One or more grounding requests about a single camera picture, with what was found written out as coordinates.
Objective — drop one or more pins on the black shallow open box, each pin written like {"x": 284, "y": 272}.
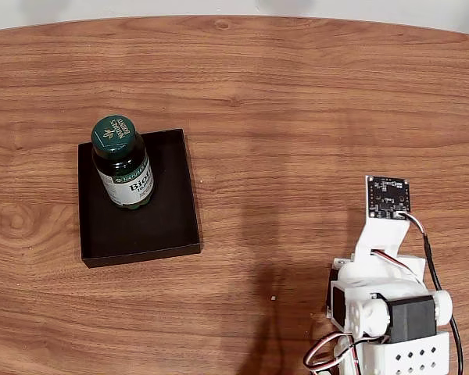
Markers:
{"x": 156, "y": 226}

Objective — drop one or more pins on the camera circuit board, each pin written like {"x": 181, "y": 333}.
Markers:
{"x": 389, "y": 197}

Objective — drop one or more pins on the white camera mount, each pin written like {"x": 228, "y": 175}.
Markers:
{"x": 379, "y": 236}

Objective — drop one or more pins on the green-capped dark pill bottle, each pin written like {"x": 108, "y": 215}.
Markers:
{"x": 121, "y": 164}

